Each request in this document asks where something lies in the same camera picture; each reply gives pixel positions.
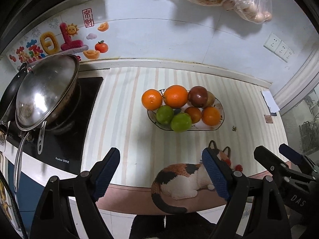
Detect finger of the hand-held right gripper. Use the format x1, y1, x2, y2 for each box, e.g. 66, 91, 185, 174
253, 145, 317, 188
278, 143, 319, 180

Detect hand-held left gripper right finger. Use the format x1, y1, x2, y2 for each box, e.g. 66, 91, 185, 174
201, 147, 292, 239

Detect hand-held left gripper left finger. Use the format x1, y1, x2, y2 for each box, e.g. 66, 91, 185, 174
30, 147, 121, 239

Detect medium orange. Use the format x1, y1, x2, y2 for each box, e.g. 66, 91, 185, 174
201, 106, 222, 126

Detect green apple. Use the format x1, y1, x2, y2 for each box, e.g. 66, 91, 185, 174
170, 112, 192, 133
156, 105, 175, 125

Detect reddish tangerine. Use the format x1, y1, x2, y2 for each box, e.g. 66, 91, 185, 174
184, 106, 202, 124

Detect oval bird print plate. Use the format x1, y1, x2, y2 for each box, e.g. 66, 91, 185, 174
146, 89, 225, 131

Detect dark red apple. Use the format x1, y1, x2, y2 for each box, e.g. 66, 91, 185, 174
187, 86, 209, 108

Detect small orange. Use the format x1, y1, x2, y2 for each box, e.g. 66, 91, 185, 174
141, 89, 163, 111

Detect large orange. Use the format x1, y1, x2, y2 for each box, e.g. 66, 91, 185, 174
163, 85, 189, 109

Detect frosted glass door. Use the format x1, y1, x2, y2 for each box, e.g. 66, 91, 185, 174
279, 83, 319, 161

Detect calico cat plush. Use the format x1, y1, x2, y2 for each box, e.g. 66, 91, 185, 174
151, 140, 231, 215

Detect black induction cooktop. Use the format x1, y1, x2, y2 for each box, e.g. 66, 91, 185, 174
6, 76, 104, 175

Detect white folded paper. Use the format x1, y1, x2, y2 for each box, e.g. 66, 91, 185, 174
261, 90, 281, 114

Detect striped beige table mat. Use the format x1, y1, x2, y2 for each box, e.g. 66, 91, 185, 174
79, 66, 291, 216

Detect person's dark fleece legs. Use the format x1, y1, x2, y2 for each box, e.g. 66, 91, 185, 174
128, 212, 218, 239

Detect blue cabinet door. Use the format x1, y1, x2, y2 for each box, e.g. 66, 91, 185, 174
7, 161, 43, 211

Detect black frying pan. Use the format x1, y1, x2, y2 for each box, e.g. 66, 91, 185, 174
0, 63, 28, 130

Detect clear plastic bag of eggs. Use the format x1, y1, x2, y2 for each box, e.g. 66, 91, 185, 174
221, 0, 273, 25

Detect black range hood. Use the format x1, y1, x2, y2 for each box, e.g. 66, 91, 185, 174
0, 0, 100, 56

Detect steel wok with long handle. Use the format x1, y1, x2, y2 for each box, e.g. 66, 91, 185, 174
13, 79, 83, 193

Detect white wall socket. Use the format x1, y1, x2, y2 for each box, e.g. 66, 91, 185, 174
274, 39, 288, 57
284, 46, 295, 63
263, 31, 280, 52

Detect black cable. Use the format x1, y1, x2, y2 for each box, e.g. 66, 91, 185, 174
0, 171, 27, 239

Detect tangerine wall sticker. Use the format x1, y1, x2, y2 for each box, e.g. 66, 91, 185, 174
94, 40, 109, 53

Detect colourful character wall sticker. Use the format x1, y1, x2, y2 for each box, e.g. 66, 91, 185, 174
7, 22, 89, 68

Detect red seal wall sticker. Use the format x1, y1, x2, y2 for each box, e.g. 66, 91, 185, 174
82, 8, 95, 27

